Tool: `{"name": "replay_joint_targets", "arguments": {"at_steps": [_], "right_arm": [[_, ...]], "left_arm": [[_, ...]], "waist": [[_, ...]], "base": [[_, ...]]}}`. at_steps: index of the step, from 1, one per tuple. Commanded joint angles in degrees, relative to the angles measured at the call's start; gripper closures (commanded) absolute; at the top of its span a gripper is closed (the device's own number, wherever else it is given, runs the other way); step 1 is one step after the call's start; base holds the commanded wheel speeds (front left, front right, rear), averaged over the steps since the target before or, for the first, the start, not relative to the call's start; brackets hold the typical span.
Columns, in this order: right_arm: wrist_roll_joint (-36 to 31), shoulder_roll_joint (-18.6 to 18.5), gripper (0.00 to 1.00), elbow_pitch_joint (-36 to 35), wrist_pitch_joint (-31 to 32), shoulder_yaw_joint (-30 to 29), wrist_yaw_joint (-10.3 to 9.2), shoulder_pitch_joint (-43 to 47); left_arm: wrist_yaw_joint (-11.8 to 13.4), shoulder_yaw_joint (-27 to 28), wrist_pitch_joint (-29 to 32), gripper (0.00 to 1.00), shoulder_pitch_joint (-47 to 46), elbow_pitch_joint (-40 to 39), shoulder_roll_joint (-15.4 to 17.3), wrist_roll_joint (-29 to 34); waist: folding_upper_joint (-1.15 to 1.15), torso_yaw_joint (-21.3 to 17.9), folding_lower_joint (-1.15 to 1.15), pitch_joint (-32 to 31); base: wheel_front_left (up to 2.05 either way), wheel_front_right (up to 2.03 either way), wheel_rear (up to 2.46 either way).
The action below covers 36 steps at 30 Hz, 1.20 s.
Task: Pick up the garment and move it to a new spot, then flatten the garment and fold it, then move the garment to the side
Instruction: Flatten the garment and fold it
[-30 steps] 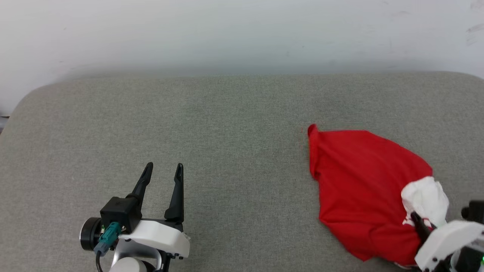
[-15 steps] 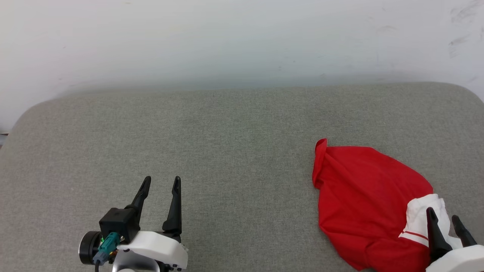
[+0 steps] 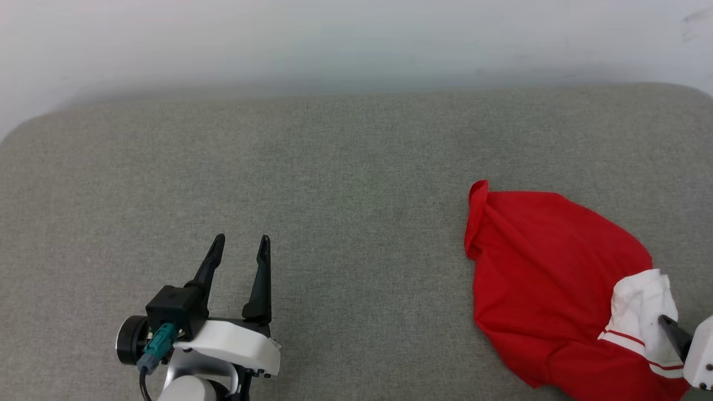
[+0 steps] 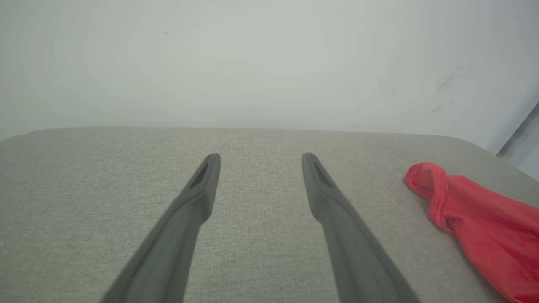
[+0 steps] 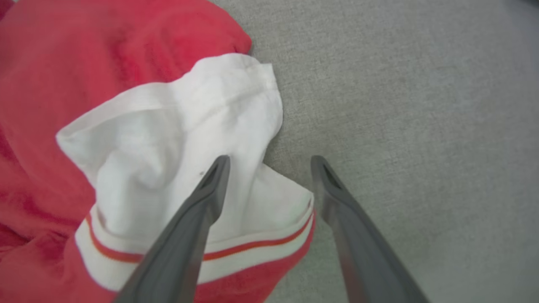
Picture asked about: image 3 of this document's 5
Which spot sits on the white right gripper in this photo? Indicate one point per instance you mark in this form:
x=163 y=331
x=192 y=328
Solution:
x=703 y=356

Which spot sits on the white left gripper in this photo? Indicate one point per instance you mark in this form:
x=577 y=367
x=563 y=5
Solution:
x=239 y=342

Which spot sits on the red basketball jersey white trim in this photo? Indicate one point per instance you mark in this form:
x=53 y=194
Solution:
x=546 y=267

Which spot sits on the grey fabric sofa cushion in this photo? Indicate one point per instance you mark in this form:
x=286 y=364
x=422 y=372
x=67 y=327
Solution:
x=345 y=223

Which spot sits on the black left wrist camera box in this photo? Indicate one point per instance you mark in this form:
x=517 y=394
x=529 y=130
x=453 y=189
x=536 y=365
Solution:
x=175 y=309

